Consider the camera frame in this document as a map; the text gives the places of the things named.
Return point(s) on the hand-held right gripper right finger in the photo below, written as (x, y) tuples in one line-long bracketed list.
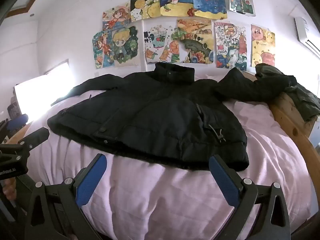
[(225, 180)]

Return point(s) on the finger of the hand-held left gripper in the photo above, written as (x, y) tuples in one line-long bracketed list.
[(36, 136)]

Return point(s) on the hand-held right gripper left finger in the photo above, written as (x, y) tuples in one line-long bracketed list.
[(88, 182)]

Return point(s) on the black puffer jacket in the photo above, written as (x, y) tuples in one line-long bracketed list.
[(155, 112)]

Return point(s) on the person's left hand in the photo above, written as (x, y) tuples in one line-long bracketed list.
[(9, 188)]

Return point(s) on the blue chair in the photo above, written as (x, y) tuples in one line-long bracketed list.
[(17, 118)]

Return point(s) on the bright window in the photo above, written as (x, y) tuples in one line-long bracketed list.
[(47, 92)]

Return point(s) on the pink bed cover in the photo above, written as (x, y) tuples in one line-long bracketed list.
[(155, 195)]

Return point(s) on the dark green cloth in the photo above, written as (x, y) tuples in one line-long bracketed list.
[(301, 97)]

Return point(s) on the white air conditioner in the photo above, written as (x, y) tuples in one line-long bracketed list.
[(306, 33)]

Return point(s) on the wooden bed frame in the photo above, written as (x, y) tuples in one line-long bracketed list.
[(287, 116)]

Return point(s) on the blond figure wall drawing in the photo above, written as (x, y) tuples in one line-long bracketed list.
[(120, 46)]

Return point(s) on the red tower wall drawing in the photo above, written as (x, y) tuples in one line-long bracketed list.
[(230, 46)]

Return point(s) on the yellow pig wall drawing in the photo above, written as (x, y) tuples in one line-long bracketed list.
[(262, 46)]

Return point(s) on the orange landscape wall drawing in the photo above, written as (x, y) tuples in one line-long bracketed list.
[(196, 40)]

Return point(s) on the orange-haired girl wall drawing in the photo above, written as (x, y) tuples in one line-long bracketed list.
[(116, 16)]

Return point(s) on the white turtle wall drawing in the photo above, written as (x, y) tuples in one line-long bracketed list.
[(160, 45)]

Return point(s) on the yellow moon wall drawing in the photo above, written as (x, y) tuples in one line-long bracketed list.
[(143, 5)]

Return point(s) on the pink jellyfish wall drawing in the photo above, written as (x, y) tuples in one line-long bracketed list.
[(208, 0)]

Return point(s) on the blue sea fish wall drawing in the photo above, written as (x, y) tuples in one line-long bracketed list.
[(175, 1)]

